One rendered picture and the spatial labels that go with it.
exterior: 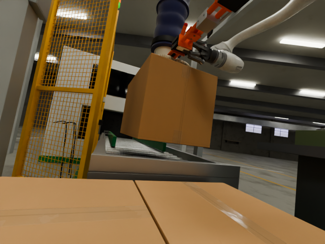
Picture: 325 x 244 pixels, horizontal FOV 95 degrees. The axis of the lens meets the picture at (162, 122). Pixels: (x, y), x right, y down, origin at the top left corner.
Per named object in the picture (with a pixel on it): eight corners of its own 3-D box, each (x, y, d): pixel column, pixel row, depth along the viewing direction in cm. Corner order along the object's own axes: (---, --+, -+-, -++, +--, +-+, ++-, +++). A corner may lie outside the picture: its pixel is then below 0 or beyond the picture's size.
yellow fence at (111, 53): (89, 164, 264) (109, 52, 282) (95, 165, 267) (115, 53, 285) (77, 191, 155) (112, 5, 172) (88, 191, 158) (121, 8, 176)
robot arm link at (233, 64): (219, 71, 89) (211, 64, 99) (239, 79, 95) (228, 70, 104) (230, 53, 83) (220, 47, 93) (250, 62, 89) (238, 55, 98)
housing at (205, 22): (195, 28, 63) (196, 18, 64) (207, 34, 66) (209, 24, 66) (205, 17, 57) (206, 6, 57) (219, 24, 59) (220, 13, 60)
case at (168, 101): (119, 132, 120) (127, 84, 124) (164, 139, 136) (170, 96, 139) (137, 139, 65) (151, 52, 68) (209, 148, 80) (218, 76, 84)
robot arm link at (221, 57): (226, 64, 85) (217, 61, 83) (214, 69, 94) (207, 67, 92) (227, 49, 86) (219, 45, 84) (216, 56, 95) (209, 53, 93)
